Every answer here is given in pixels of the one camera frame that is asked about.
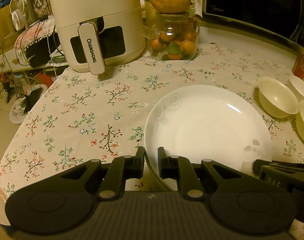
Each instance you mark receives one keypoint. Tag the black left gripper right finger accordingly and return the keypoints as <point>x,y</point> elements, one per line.
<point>180,169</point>

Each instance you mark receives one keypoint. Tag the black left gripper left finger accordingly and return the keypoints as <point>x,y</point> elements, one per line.
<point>116,174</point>

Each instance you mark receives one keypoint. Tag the white plate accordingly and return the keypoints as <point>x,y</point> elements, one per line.
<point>205,122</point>

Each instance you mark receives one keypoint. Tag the white bowl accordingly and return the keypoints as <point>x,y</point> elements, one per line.
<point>296,85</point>

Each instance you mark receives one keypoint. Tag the floral tablecloth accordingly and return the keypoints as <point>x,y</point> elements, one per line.
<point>82,116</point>

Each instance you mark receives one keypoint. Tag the glass jar of tangerines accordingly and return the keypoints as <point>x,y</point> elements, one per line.
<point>173,37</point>

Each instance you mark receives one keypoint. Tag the white air fryer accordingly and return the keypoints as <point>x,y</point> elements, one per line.
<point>95,34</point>

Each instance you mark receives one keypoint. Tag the black microwave oven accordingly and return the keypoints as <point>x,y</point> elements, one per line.
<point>283,18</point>

